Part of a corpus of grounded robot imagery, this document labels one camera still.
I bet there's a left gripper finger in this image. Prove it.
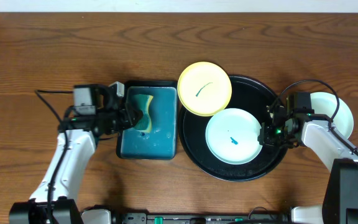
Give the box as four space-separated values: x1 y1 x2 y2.
131 113 144 129
124 103 143 117

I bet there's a green yellow sponge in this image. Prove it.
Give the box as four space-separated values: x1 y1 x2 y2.
132 94 154 133

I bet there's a pale green plate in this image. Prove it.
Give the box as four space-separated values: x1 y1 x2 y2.
205 108 262 165

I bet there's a light blue plate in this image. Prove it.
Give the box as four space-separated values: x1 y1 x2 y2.
311 92 354 139

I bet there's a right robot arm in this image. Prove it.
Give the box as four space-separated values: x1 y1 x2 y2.
258 106 358 224

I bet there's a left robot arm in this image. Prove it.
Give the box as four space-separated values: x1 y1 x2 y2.
9 104 144 224

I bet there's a yellow plate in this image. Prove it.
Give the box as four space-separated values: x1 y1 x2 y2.
177 62 232 116

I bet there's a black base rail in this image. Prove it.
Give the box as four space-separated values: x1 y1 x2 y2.
82 205 326 224

